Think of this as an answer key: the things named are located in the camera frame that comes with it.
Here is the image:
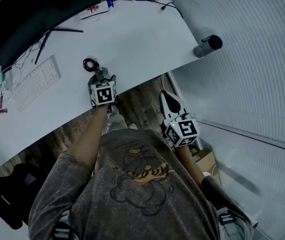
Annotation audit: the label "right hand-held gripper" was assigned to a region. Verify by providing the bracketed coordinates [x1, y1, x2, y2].
[159, 90, 199, 148]

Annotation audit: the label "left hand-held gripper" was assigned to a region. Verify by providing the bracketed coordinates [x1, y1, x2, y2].
[88, 74, 118, 110]

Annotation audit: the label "person's left forearm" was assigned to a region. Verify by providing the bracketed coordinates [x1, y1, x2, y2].
[69, 103, 113, 171]

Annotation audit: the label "person's right forearm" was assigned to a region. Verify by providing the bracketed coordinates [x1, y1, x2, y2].
[174, 144, 206, 189]

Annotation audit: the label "person's light trousers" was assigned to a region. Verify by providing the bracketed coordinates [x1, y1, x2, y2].
[102, 103, 138, 135]

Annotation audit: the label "cardboard box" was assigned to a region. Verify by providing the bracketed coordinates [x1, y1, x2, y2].
[193, 148, 221, 183]

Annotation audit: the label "white keyboard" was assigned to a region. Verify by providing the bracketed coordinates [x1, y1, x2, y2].
[11, 54, 62, 113]

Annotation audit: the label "grey water bottle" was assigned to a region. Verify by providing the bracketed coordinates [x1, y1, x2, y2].
[192, 34, 223, 59]

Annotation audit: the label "person's grey printed shirt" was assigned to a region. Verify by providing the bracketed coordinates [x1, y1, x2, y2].
[28, 128, 254, 240]

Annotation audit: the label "black computer monitor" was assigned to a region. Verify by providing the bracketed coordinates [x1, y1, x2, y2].
[0, 0, 136, 70]

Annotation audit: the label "white power strip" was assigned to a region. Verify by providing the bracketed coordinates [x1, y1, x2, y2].
[0, 69, 14, 90]

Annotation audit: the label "black office chair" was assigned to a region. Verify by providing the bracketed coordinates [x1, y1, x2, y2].
[0, 155, 48, 230]

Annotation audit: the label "braided coiled cable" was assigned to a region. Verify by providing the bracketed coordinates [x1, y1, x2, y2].
[82, 57, 100, 73]

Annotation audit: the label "black monitor cable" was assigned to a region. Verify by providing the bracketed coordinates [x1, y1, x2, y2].
[14, 33, 47, 70]

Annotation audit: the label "black plug cable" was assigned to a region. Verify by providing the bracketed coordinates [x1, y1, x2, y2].
[112, 0, 184, 19]

